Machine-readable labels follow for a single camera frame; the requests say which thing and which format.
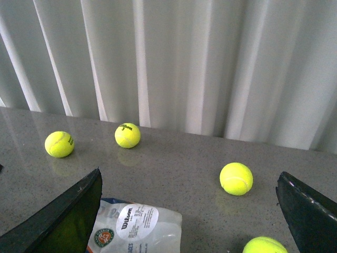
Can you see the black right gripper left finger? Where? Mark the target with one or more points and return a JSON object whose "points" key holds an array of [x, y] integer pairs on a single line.
{"points": [[64, 225]]}

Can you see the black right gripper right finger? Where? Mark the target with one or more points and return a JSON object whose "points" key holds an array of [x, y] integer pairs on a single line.
{"points": [[310, 215]]}

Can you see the Wilson tennis ball can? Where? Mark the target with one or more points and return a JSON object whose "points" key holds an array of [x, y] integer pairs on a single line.
{"points": [[121, 226]]}

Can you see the near bottom tennis ball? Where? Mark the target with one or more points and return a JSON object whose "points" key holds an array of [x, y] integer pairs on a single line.
{"points": [[264, 245]]}

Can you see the far left tennis ball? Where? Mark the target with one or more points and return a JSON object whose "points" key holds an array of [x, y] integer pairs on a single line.
{"points": [[59, 144]]}

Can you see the plain yellow tennis ball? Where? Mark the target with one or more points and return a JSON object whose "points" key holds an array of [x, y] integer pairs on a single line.
{"points": [[236, 179]]}

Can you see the Wilson 3 tennis ball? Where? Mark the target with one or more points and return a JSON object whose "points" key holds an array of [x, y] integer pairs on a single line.
{"points": [[127, 135]]}

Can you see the white pleated curtain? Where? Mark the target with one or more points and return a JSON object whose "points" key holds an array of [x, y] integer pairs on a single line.
{"points": [[260, 71]]}

